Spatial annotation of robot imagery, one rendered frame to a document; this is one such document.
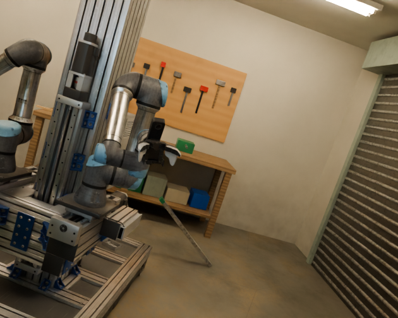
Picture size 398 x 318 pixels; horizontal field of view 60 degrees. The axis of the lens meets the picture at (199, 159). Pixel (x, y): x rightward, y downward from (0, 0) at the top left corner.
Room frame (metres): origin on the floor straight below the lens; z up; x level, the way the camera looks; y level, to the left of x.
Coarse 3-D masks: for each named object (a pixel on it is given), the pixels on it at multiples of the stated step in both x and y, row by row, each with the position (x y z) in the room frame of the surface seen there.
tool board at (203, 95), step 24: (144, 48) 4.18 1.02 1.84; (168, 48) 4.22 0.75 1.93; (144, 72) 4.19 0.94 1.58; (168, 72) 4.23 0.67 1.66; (192, 72) 4.27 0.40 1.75; (216, 72) 4.31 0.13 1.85; (240, 72) 4.36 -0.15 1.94; (168, 96) 4.24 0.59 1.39; (192, 96) 4.28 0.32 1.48; (216, 96) 4.31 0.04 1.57; (168, 120) 4.26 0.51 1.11; (192, 120) 4.30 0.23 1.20; (216, 120) 4.34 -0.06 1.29
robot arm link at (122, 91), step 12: (132, 72) 1.56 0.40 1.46; (120, 84) 1.49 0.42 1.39; (132, 84) 1.52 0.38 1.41; (120, 96) 1.47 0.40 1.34; (132, 96) 1.52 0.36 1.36; (120, 108) 1.43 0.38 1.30; (108, 120) 1.39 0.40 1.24; (120, 120) 1.40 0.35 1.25; (108, 132) 1.34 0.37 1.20; (120, 132) 1.37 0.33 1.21; (108, 144) 1.31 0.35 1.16; (120, 144) 1.35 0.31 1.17; (96, 156) 1.27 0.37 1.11; (108, 156) 1.28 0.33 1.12; (120, 156) 1.30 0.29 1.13
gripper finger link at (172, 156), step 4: (168, 148) 1.14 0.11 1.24; (172, 148) 1.13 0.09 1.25; (176, 148) 1.15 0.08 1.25; (168, 152) 1.16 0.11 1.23; (172, 152) 1.13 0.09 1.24; (176, 152) 1.11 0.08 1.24; (168, 156) 1.16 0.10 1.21; (172, 156) 1.14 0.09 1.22; (176, 156) 1.13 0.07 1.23; (172, 160) 1.14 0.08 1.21; (172, 164) 1.14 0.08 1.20
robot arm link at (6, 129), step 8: (0, 120) 1.63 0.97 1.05; (0, 128) 1.57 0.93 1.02; (8, 128) 1.58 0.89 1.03; (16, 128) 1.61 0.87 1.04; (0, 136) 1.57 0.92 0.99; (8, 136) 1.58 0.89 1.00; (16, 136) 1.61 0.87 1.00; (24, 136) 1.70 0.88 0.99; (0, 144) 1.57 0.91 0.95; (8, 144) 1.58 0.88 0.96; (16, 144) 1.63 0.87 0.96; (8, 152) 1.59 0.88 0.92
